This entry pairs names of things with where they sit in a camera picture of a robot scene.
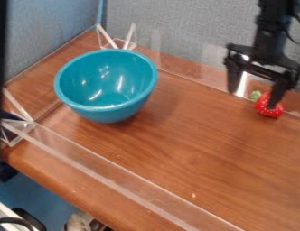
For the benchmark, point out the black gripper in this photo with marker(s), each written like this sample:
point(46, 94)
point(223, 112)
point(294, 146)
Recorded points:
point(264, 59)

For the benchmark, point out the red toy strawberry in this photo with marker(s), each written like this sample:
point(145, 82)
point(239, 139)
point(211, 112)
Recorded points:
point(261, 99)

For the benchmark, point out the blue plastic bowl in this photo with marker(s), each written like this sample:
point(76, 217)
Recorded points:
point(104, 85)

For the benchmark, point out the clear acrylic back barrier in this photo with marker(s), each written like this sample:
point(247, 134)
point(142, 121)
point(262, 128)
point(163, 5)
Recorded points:
point(205, 71)

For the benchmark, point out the clear acrylic barrier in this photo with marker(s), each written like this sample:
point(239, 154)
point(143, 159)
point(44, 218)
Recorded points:
point(102, 188)
point(30, 98)
point(205, 71)

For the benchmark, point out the clear acrylic left barrier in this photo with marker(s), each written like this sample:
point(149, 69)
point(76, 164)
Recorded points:
point(30, 98)

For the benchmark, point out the clear acrylic front barrier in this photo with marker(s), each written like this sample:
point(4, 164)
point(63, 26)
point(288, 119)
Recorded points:
point(102, 188)

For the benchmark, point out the white crumpled object below table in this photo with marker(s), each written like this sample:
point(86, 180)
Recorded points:
point(82, 222)

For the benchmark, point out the dark blue clamp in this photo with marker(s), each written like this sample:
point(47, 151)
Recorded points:
point(7, 172)

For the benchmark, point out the black and silver equipment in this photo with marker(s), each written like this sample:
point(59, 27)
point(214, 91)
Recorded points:
point(18, 220)

